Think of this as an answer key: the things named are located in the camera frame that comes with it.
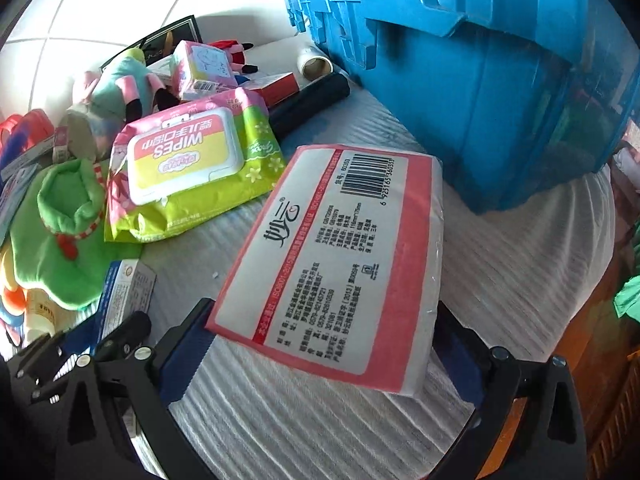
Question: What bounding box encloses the red pig plush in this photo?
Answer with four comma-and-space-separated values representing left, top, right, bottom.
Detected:
209, 39, 258, 75

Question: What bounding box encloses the dark framed picture box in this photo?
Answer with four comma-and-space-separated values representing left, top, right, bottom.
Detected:
101, 15, 202, 70

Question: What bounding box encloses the black cylinder roll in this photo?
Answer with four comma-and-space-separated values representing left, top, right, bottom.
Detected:
269, 73, 350, 141

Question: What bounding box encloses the white tape roll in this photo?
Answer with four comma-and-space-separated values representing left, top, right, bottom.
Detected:
297, 46, 334, 81

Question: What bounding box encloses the blue plastic storage crate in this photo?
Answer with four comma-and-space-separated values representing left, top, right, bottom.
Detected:
285, 0, 639, 213

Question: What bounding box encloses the teal pink plush toy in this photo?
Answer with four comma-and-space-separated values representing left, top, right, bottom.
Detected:
61, 48, 180, 160

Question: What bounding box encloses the red white small box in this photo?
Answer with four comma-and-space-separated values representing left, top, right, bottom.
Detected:
243, 73, 299, 108

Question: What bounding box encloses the pink white tissue pack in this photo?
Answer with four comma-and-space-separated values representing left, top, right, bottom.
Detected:
207, 144, 444, 396

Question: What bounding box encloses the green plush toy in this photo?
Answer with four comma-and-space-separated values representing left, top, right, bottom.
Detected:
9, 159, 142, 310

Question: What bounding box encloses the small pink tissue pack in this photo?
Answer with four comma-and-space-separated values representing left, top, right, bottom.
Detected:
171, 40, 238, 101

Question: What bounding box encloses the green pink wipes pack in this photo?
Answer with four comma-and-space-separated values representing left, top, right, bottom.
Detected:
104, 87, 285, 243

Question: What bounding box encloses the blue white medicine box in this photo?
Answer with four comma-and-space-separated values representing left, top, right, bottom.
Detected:
62, 259, 156, 354

